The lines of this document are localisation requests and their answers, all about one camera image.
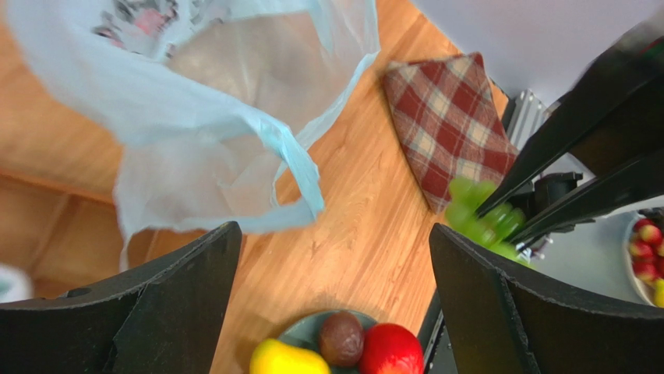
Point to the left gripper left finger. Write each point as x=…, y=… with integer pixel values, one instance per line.
x=164, y=316

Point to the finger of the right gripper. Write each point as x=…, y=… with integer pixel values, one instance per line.
x=634, y=185

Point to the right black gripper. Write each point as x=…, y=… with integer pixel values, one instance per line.
x=612, y=116

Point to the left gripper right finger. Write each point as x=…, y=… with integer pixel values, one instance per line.
x=503, y=317

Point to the fake green grape bunch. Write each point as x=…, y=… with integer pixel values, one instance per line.
x=492, y=229

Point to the fake yellow mango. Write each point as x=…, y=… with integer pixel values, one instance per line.
x=274, y=356

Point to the fake red apple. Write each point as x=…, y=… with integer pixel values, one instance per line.
x=391, y=348

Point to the fake dark passion fruit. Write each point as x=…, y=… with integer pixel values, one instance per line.
x=341, y=339

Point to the light blue plastic bag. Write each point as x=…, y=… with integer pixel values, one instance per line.
x=216, y=103

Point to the fruit bowl in background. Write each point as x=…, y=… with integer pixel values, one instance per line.
x=643, y=246

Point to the red plaid cloth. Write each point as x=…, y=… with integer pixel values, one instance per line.
x=447, y=123

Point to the grey round plate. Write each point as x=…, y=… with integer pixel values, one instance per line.
x=304, y=332

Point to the wooden compartment tray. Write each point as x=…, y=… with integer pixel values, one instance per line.
x=61, y=240

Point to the teal white sock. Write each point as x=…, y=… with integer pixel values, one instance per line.
x=16, y=285

